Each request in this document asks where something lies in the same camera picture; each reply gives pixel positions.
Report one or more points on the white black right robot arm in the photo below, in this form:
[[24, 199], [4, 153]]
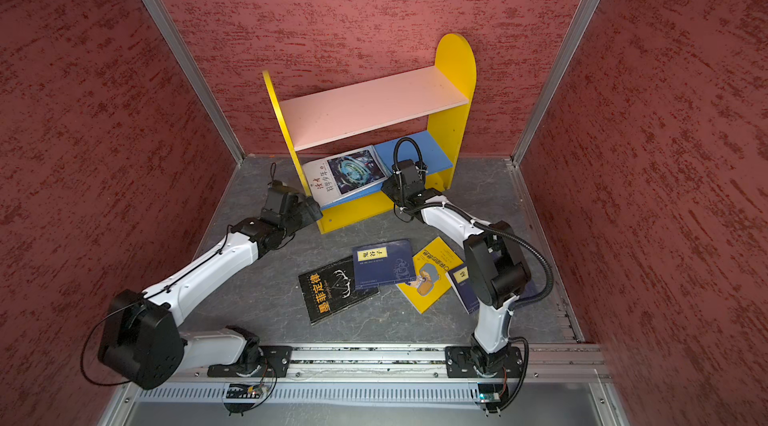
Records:
[[494, 257]]

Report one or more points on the dark blue book yellow label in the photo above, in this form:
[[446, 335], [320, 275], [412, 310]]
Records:
[[384, 263]]

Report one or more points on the left circuit board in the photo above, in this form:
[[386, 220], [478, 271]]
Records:
[[245, 392]]

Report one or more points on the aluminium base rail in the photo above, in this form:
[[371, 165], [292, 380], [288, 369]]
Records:
[[336, 362]]

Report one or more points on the dark blue book right of pair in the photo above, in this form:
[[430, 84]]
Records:
[[531, 289]]

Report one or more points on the dark blue book of pair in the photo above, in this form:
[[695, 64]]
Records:
[[531, 289], [459, 280]]

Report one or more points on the white slotted cable duct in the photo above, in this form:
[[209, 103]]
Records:
[[365, 394]]

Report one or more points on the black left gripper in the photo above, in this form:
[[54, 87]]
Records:
[[305, 212]]

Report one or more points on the right circuit board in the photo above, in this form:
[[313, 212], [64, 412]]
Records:
[[488, 393]]

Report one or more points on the white book with galaxy picture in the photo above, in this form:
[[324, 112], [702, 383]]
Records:
[[334, 179]]

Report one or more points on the corner aluminium profile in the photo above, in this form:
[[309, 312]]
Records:
[[566, 51], [184, 58]]

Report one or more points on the yellow book with cartoon figure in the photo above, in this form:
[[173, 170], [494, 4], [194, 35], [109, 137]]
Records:
[[432, 265]]

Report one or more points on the circuit board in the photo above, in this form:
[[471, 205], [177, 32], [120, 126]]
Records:
[[245, 392], [488, 393]]

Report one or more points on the right corner aluminium profile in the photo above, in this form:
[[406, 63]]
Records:
[[566, 51]]

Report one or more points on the dark blue book left of pair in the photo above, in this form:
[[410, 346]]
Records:
[[459, 280]]

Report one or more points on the yellow pink blue bookshelf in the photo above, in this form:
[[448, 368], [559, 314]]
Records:
[[442, 93]]

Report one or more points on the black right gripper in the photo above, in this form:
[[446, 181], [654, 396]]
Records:
[[388, 188]]

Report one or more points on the black book with yellow text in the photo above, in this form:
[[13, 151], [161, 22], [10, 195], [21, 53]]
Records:
[[330, 289]]

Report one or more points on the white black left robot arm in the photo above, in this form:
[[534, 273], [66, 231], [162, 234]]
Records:
[[141, 340]]

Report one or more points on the left corner aluminium profile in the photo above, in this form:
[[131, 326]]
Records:
[[184, 58]]

